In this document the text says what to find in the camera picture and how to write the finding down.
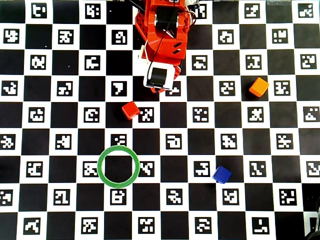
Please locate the orange-red gripper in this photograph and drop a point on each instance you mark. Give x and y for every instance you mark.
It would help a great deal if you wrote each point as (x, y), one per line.
(160, 77)

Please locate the red cube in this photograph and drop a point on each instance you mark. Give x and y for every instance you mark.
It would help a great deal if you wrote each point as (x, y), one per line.
(130, 110)

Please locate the orange cube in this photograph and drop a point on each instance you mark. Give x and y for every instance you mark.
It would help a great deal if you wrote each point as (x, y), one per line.
(259, 86)

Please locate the blue cube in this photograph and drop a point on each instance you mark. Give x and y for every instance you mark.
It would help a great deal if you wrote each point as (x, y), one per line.
(222, 174)

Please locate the orange-red robot arm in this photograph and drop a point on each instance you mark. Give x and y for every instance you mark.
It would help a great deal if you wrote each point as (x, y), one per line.
(152, 27)

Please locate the checkerboard marker mat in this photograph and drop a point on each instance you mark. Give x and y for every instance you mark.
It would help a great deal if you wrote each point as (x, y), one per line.
(40, 122)

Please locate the clear tape strip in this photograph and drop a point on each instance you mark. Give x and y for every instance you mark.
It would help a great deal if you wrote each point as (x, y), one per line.
(277, 2)

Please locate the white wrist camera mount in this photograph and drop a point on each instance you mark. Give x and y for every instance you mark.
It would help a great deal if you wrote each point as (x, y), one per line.
(170, 75)

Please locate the grey duct tape wrap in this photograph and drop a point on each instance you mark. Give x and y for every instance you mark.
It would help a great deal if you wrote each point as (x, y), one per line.
(192, 2)

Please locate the black camera stand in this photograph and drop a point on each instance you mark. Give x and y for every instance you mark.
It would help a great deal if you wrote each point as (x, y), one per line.
(312, 236)

